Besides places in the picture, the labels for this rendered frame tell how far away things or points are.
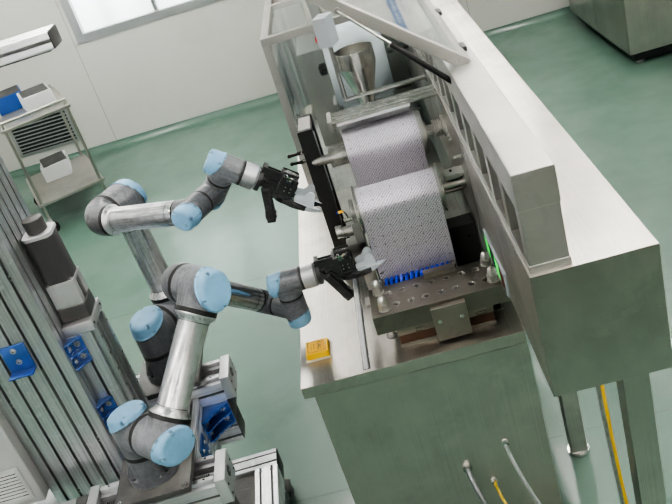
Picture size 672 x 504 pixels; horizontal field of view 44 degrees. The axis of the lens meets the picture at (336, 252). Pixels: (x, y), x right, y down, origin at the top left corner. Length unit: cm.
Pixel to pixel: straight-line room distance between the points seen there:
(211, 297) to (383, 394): 59
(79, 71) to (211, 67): 122
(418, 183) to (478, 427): 75
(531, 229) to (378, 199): 92
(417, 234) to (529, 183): 98
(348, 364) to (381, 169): 63
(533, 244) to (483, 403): 101
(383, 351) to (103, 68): 614
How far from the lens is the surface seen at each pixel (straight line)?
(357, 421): 254
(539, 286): 166
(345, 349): 255
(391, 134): 264
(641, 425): 204
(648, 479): 216
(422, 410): 254
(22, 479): 274
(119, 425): 239
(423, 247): 253
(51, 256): 244
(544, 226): 162
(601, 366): 181
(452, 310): 240
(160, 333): 282
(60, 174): 731
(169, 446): 229
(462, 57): 219
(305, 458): 364
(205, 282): 226
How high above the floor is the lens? 233
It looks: 28 degrees down
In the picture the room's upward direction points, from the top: 18 degrees counter-clockwise
